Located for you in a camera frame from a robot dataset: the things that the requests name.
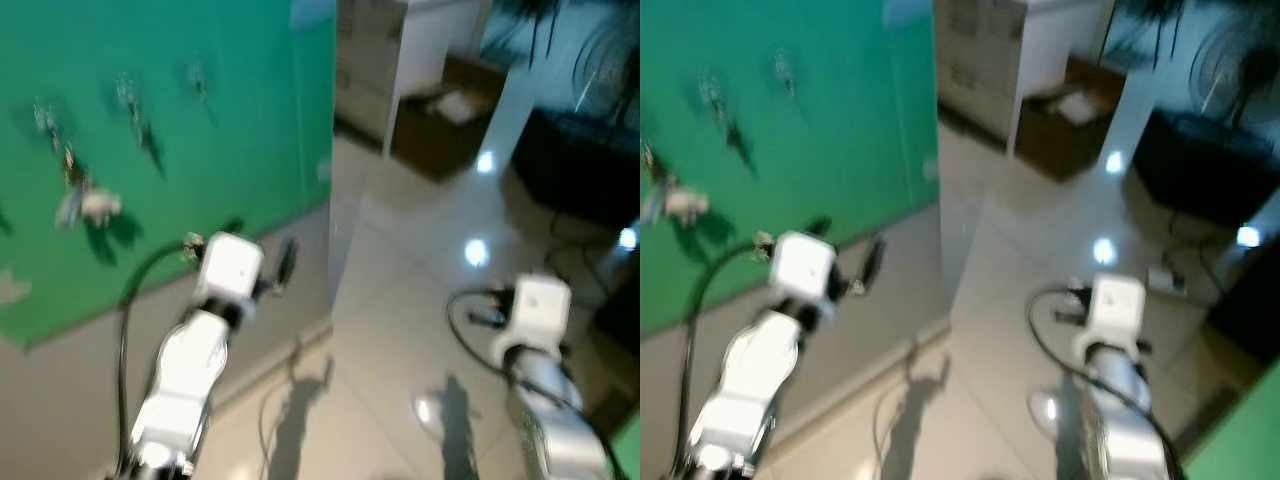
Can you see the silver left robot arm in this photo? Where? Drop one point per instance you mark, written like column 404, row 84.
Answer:
column 185, row 380
column 750, row 380

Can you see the green wall panel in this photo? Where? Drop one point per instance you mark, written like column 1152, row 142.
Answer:
column 250, row 150
column 860, row 150

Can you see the black standing fan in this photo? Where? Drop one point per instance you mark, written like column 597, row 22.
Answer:
column 1235, row 70
column 605, row 60

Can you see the black low cabinet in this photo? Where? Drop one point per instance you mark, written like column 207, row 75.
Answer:
column 1210, row 165
column 580, row 165

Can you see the keys with white fob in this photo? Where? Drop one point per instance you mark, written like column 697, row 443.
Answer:
column 95, row 205
column 686, row 205

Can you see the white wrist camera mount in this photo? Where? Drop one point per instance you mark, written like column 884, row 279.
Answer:
column 535, row 310
column 803, row 266
column 230, row 268
column 1112, row 310

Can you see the dark brown open box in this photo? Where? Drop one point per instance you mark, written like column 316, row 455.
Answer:
column 1070, row 120
column 445, row 120

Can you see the white drawer cabinet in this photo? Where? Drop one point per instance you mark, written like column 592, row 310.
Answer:
column 370, row 60
column 975, row 60

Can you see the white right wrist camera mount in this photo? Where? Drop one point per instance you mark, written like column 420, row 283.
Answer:
column 1112, row 310
column 535, row 310

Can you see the white power strip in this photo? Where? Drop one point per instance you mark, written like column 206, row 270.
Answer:
column 1166, row 278

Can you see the black tall cabinet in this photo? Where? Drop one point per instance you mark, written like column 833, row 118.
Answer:
column 620, row 315
column 1248, row 305

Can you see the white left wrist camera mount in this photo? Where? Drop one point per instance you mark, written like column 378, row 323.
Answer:
column 230, row 268
column 803, row 266

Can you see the metal wall hook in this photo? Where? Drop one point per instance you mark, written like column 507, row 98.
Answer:
column 713, row 95
column 45, row 118
column 128, row 95
column 785, row 70
column 197, row 80

